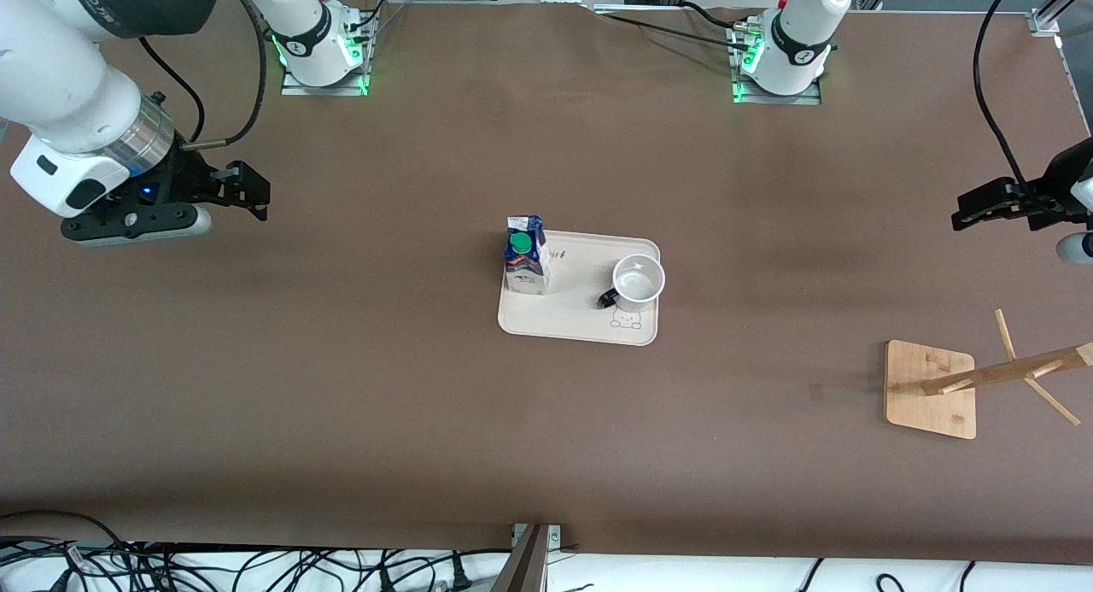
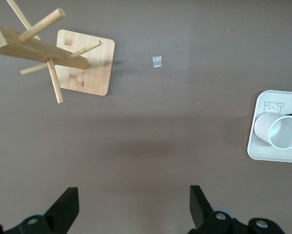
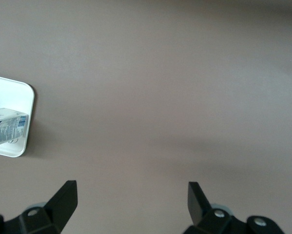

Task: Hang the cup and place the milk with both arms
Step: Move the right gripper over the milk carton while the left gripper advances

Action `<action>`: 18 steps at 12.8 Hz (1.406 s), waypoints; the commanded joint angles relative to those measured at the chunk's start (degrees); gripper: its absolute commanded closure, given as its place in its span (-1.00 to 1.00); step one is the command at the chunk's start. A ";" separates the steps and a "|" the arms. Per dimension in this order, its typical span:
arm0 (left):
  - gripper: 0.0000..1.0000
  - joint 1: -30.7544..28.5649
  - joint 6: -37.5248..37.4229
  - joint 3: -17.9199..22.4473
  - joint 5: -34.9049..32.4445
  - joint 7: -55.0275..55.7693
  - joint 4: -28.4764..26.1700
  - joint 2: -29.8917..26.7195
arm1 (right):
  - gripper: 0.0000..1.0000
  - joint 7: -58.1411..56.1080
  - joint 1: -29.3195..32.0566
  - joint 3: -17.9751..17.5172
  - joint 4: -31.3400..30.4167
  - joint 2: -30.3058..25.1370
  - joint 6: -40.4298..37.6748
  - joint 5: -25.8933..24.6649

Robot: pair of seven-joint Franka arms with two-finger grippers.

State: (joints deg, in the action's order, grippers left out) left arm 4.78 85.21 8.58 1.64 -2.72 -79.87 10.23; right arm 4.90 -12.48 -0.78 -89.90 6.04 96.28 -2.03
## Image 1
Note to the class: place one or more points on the wooden cup rack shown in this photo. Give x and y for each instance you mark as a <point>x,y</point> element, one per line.
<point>926,387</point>

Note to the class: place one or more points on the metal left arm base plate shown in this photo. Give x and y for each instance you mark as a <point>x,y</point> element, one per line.
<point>811,96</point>

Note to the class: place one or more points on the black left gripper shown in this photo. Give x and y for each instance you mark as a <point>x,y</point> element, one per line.
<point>1061,184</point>

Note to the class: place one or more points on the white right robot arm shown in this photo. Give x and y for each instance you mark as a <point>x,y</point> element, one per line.
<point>51,71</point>

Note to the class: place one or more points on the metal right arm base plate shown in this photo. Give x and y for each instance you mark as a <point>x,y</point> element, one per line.
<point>295,84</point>

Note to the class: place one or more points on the blue white milk carton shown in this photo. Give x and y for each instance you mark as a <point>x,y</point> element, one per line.
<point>525,259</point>

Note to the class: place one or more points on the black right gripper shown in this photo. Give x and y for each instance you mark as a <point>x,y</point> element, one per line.
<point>186,178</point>

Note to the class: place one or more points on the metal table edge bracket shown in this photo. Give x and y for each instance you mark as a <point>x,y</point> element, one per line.
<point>529,566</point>

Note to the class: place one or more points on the aluminium corner profile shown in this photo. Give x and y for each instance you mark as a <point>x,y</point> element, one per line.
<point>1063,2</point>

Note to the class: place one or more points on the cream rabbit print tray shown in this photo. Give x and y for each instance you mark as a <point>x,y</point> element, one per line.
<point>572,314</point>

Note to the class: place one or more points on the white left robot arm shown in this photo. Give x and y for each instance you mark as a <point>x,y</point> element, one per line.
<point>798,28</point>

